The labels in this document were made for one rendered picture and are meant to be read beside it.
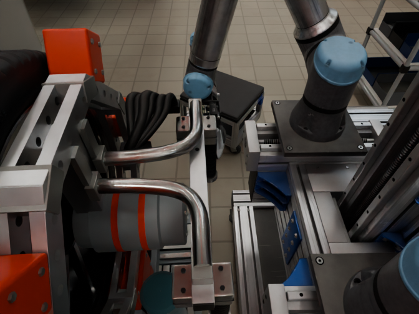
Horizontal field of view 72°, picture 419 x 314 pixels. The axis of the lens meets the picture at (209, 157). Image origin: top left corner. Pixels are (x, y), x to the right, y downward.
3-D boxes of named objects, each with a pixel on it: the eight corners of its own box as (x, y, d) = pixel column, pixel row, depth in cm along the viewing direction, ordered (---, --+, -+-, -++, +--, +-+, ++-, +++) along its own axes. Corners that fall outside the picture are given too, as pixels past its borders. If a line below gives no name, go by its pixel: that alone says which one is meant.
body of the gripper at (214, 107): (192, 115, 73) (191, 87, 81) (194, 139, 80) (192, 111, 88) (222, 114, 74) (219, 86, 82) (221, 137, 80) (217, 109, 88)
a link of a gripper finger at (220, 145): (217, 146, 69) (209, 120, 75) (216, 162, 73) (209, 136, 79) (230, 144, 69) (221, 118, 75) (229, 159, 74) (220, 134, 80)
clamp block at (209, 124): (177, 131, 70) (175, 114, 66) (215, 129, 70) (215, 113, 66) (177, 146, 67) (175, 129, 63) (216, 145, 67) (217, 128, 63)
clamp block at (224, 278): (174, 275, 48) (171, 263, 44) (229, 271, 48) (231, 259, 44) (174, 309, 44) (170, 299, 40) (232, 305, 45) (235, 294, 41)
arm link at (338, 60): (306, 109, 73) (322, 60, 63) (299, 78, 82) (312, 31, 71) (355, 111, 72) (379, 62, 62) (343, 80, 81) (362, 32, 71)
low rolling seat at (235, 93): (181, 134, 197) (176, 93, 171) (209, 106, 217) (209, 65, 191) (235, 160, 182) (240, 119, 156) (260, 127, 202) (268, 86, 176)
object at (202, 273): (94, 185, 50) (72, 142, 42) (206, 180, 51) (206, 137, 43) (68, 293, 39) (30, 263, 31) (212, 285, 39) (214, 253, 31)
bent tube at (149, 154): (113, 110, 63) (98, 67, 55) (201, 107, 64) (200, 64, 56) (96, 175, 52) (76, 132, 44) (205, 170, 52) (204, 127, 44)
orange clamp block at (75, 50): (67, 84, 57) (59, 35, 55) (107, 83, 57) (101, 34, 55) (49, 84, 50) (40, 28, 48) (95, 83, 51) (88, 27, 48)
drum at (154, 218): (100, 206, 70) (80, 170, 60) (188, 202, 71) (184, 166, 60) (87, 264, 61) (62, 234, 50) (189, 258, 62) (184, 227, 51)
